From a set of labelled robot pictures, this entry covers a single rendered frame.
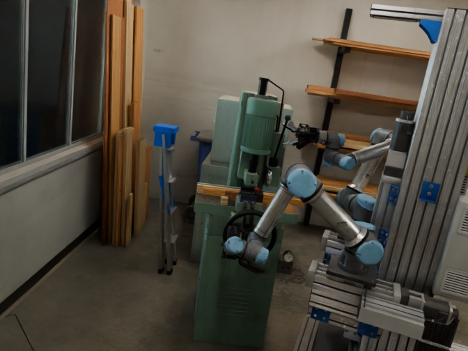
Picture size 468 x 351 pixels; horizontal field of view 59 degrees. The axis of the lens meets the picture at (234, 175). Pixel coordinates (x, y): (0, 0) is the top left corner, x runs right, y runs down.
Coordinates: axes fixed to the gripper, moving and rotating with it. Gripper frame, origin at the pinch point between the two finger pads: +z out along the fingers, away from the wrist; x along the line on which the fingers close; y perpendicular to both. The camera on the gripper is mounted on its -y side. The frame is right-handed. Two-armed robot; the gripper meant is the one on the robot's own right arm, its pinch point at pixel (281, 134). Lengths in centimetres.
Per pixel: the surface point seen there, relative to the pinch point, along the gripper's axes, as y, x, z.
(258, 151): -8.4, 7.7, 11.8
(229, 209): -31, 35, 23
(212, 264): -58, 56, 29
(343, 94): -87, -150, -84
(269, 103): 13.2, -9.2, 10.0
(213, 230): -42, 43, 31
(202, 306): -81, 73, 31
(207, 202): -30, 32, 36
